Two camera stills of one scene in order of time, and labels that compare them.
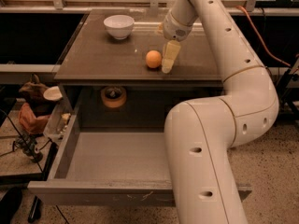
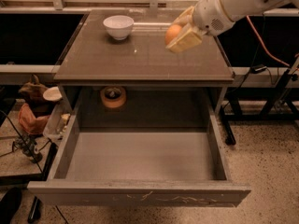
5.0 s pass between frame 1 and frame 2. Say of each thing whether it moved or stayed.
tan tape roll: stayed
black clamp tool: stayed
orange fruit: moved
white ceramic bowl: stayed
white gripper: moved
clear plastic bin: stayed
